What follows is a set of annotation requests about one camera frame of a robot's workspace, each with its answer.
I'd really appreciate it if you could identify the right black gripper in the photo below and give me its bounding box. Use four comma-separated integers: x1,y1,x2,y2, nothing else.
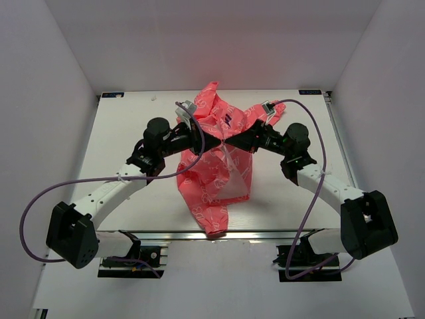
225,119,292,158

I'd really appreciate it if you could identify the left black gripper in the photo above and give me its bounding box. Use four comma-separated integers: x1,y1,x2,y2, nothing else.
159,119,221,159

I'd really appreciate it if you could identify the pink patterned jacket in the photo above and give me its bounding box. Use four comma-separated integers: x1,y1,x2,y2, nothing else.
177,82,286,235

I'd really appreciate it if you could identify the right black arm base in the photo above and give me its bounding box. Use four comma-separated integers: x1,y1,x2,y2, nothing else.
272,245,339,270

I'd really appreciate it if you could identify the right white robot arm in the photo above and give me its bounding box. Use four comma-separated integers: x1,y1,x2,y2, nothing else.
225,120,398,265

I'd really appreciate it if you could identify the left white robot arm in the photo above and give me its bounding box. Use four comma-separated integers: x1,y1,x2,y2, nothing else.
46,118,221,269

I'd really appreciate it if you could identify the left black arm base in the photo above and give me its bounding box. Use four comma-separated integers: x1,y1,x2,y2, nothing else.
100,245,167,270

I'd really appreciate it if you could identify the right blue corner label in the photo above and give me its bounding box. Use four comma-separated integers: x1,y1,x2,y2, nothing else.
298,89,322,96

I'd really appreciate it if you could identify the blue corner label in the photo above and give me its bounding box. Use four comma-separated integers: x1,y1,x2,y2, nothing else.
298,89,322,96
101,92,124,98

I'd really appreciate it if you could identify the left blue corner label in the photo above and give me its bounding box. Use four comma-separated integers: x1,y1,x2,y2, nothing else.
101,92,124,98

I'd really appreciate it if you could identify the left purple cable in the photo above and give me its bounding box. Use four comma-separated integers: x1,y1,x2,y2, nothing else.
20,101,206,278

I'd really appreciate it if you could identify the purple cable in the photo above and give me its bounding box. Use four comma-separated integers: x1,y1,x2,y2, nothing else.
265,98,355,282
20,101,206,278

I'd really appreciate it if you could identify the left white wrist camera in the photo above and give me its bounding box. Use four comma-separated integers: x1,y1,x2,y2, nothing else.
175,100,197,126

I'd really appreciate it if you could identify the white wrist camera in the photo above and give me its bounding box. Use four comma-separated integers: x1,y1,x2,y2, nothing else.
175,100,197,126
262,101,277,125

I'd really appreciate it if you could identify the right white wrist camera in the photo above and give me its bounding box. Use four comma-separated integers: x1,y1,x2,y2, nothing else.
262,101,277,125

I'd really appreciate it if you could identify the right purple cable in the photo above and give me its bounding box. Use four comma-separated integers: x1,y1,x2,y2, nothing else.
265,98,355,282

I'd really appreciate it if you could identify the aluminium table frame rail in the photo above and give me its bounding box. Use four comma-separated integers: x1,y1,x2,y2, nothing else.
61,91,378,243

